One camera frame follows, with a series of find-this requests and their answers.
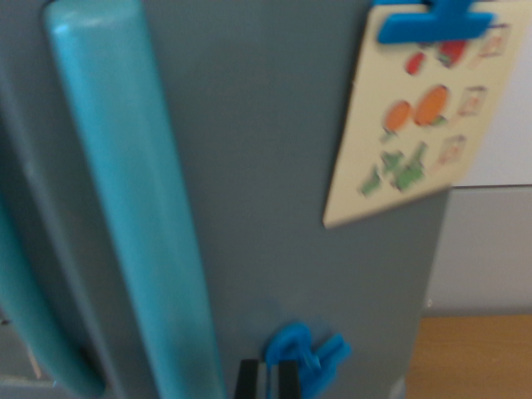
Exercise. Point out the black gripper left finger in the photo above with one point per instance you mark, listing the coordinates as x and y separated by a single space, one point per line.
247 380

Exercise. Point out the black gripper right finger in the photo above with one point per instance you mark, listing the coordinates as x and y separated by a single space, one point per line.
289 380

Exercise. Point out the grey toy refrigerator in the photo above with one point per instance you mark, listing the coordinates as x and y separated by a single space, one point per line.
270 166

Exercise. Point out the blue clip without card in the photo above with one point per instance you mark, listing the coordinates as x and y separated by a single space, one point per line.
291 341

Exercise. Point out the cream grocery list card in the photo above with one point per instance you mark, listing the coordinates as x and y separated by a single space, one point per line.
374 104

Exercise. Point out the blue clip holding card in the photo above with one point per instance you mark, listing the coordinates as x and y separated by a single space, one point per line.
432 23

